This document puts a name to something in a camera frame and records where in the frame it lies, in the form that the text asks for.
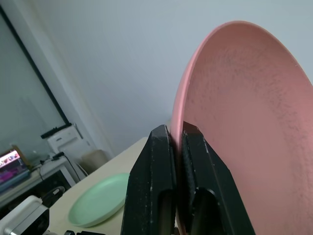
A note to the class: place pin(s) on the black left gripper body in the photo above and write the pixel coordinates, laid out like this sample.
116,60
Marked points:
42,221

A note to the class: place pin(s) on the dark desk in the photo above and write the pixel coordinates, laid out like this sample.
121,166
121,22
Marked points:
27,189

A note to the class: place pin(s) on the white side cabinet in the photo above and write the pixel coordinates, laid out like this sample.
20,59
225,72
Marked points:
62,171

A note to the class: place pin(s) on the green plate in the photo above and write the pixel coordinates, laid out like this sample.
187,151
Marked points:
97,198

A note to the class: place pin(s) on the beige chair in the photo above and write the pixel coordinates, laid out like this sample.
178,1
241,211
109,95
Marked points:
94,161

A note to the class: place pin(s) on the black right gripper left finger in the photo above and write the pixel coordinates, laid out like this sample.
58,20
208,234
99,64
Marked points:
149,176

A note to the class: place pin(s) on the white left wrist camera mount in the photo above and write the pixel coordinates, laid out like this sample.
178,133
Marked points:
20,211

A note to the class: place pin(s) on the black-framed glass panel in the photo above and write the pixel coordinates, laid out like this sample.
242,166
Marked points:
27,80

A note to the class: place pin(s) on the white computer case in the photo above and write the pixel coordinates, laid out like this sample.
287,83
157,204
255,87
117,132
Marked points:
64,142

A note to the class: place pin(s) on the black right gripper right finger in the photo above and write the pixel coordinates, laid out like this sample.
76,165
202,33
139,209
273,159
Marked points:
210,181

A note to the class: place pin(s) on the pink plate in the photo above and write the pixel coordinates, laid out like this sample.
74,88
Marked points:
244,98

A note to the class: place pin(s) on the black bar on case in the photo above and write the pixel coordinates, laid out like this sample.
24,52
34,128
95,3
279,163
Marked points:
57,130

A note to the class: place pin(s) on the laptop with colourful screen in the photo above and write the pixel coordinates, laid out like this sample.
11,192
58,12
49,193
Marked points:
12,169

